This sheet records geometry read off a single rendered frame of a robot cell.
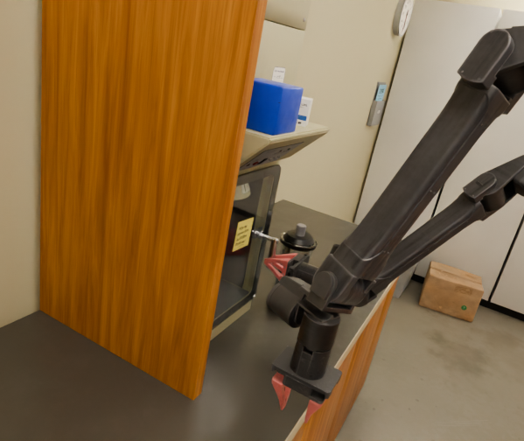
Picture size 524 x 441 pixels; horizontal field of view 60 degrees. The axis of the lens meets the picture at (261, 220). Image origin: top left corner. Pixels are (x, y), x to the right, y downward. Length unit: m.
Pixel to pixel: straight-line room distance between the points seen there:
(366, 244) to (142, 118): 0.48
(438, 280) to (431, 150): 3.11
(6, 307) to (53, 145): 0.43
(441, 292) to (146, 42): 3.22
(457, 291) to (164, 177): 3.12
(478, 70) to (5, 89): 0.88
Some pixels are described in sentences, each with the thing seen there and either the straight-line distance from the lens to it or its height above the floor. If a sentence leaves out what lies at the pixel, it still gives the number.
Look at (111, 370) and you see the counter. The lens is 1.12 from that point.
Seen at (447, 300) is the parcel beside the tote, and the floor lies 0.12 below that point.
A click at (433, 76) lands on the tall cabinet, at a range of 3.90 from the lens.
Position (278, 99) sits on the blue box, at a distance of 0.87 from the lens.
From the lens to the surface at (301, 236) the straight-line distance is 1.31.
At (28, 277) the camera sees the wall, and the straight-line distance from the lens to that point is 1.29.
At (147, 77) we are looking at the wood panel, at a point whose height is 1.57.
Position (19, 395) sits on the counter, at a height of 0.94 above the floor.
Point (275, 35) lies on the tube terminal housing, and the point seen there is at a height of 1.69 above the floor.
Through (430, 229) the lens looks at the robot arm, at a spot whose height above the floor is 1.34.
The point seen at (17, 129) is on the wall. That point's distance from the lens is 1.14.
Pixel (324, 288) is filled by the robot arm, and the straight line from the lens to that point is 0.68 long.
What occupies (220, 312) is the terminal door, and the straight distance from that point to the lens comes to 1.17.
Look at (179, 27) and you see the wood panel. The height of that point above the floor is 1.67.
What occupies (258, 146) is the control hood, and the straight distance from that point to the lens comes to 0.86.
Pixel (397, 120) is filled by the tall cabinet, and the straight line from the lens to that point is 3.95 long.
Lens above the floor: 1.67
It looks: 21 degrees down
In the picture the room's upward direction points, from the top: 11 degrees clockwise
